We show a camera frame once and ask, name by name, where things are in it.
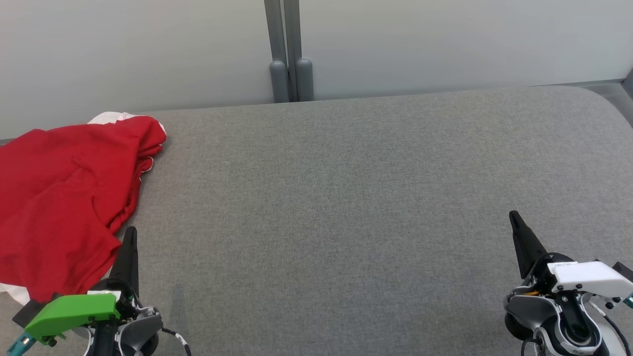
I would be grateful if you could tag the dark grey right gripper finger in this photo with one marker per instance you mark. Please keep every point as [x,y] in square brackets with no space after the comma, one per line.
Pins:
[526,247]

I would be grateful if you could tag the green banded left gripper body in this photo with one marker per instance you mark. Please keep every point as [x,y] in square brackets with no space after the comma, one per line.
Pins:
[74,311]

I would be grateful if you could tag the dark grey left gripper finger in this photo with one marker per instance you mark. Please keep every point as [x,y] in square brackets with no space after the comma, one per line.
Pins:
[128,262]

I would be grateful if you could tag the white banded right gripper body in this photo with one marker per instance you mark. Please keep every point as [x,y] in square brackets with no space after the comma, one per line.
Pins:
[593,277]

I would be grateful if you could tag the red white basketball jersey shirt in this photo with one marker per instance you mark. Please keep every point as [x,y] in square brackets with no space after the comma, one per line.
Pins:
[49,257]

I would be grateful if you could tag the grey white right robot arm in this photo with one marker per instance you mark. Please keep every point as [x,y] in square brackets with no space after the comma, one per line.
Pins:
[529,309]

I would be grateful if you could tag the grey fabric sofa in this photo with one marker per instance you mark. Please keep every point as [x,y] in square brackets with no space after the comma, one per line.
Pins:
[346,198]

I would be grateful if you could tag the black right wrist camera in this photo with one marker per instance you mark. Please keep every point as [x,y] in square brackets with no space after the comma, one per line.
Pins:
[624,271]

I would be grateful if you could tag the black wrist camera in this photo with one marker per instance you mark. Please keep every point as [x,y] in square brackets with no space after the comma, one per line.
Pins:
[27,311]
[624,271]

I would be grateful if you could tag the teal right camera connector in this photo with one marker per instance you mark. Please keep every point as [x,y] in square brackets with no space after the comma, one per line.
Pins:
[629,300]

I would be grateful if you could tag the teal camera connector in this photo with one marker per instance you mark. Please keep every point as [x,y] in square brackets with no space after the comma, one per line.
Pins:
[629,300]
[20,343]

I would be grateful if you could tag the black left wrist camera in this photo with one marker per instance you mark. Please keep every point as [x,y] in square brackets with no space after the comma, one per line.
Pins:
[27,311]

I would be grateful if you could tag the teal left camera connector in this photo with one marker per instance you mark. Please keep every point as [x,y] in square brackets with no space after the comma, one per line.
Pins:
[20,343]

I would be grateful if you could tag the grey metal partition post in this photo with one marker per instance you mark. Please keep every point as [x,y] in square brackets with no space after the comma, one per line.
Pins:
[299,49]
[277,49]

